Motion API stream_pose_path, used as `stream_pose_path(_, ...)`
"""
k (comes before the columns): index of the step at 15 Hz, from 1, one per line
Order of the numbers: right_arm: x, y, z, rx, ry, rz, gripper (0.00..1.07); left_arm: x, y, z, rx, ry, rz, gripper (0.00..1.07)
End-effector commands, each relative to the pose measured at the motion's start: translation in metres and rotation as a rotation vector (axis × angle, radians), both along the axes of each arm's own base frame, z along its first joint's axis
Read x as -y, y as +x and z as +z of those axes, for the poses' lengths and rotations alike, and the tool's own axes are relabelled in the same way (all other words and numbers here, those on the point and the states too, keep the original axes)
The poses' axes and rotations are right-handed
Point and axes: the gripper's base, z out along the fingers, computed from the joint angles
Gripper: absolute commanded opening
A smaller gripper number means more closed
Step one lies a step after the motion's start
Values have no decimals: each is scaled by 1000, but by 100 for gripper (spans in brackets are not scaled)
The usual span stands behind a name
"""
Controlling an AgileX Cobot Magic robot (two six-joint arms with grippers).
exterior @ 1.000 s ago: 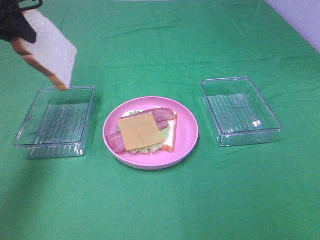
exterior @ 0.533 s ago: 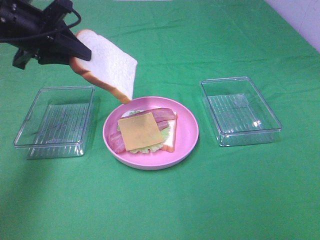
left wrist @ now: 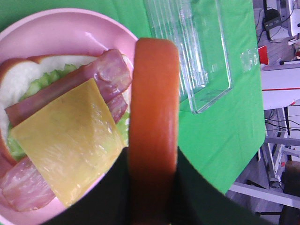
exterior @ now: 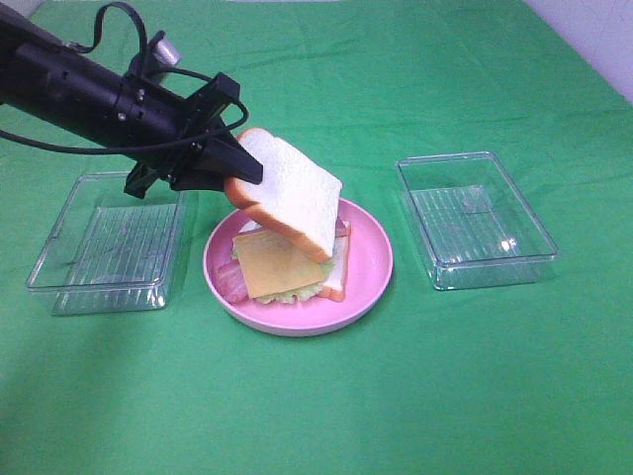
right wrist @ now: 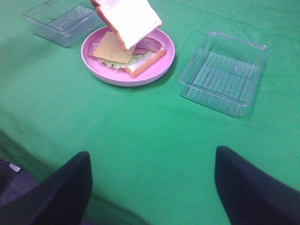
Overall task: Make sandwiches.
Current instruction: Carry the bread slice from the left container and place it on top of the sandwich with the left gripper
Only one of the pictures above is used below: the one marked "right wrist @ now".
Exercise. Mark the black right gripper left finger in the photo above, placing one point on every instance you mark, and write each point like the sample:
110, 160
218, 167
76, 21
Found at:
61, 199

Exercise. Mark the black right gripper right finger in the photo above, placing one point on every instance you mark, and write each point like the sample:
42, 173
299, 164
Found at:
250, 196

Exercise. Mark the bread slice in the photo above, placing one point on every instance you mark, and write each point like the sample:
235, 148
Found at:
140, 63
129, 20

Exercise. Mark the bacon strip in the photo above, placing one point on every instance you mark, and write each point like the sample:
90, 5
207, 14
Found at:
149, 44
94, 45

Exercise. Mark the green lettuce leaf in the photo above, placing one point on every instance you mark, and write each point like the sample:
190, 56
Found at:
117, 65

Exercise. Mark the yellow cheese slice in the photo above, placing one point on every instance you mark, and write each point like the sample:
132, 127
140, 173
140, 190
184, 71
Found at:
110, 49

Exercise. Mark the clear plastic toppings tray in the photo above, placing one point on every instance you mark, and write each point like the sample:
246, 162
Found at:
224, 73

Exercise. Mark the pink round plate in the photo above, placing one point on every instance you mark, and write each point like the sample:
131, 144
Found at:
119, 77

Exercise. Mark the clear plastic bread tray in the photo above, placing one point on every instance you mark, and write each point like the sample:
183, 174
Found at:
63, 22

